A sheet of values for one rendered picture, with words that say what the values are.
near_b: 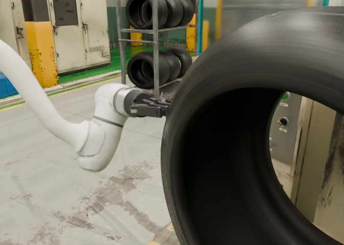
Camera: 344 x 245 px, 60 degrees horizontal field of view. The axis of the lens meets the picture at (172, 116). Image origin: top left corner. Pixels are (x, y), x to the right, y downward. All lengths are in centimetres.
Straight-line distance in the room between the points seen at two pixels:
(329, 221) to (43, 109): 81
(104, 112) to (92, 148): 11
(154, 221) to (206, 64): 194
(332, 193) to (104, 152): 63
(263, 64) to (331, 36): 8
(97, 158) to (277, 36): 68
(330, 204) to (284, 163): 44
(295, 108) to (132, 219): 156
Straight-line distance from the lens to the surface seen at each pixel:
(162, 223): 231
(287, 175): 122
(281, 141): 124
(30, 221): 254
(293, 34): 39
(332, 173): 83
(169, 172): 60
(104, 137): 92
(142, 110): 77
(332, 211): 88
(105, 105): 93
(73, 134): 92
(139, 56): 421
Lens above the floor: 149
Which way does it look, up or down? 21 degrees down
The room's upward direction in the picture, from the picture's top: straight up
